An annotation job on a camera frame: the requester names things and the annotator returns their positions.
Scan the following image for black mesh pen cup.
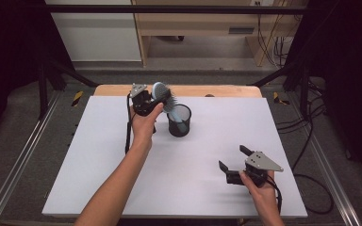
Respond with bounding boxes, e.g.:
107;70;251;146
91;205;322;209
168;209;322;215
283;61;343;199
166;104;192;138

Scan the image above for black curtain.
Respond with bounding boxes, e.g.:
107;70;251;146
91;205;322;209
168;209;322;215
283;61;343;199
0;0;74;144
287;0;362;185

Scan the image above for white table board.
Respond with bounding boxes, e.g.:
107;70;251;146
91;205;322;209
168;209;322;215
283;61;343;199
41;95;309;219

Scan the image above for person's right hand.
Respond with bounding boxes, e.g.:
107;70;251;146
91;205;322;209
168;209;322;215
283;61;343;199
239;170;279;205

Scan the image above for wooden desk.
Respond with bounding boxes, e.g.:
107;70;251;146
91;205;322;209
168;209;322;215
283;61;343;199
131;0;309;68

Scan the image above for person's left hand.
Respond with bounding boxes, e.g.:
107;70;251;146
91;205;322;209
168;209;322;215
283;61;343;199
131;103;165;147

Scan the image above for black metal stand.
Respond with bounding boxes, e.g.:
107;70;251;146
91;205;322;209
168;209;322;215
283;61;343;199
250;60;311;120
37;58;99;121

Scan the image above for light blue hair brush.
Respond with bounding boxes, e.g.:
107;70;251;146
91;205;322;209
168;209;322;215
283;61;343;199
151;81;187;134

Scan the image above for hanging cables behind desk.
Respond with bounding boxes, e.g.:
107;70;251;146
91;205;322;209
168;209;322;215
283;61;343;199
255;1;295;69

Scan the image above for wooden table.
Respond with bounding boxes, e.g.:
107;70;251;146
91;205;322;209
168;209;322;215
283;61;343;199
93;84;263;98

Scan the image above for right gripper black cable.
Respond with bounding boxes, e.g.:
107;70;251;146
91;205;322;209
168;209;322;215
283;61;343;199
265;173;335;216

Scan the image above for aluminium rail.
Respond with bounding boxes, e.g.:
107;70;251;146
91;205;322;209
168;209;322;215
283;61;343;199
287;90;362;226
0;90;61;226

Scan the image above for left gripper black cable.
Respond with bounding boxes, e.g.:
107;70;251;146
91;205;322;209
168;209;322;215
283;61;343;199
124;93;135;155

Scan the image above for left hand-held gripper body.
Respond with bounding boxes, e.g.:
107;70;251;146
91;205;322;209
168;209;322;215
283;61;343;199
129;83;163;117

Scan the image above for white cabinet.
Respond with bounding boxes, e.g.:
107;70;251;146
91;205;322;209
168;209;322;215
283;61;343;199
42;0;142;62

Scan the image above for black horizontal frame bar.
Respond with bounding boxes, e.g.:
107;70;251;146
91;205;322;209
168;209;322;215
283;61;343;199
22;4;309;15

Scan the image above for grey desk label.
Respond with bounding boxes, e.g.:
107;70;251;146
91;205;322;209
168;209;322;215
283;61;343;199
228;26;255;35

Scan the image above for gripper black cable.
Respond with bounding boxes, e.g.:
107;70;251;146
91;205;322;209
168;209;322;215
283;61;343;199
265;173;335;216
124;93;135;155

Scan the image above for black floor cables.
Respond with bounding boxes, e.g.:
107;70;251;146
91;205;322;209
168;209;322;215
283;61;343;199
275;78;328;172

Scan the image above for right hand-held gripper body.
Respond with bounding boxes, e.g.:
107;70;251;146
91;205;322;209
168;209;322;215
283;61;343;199
225;151;285;188

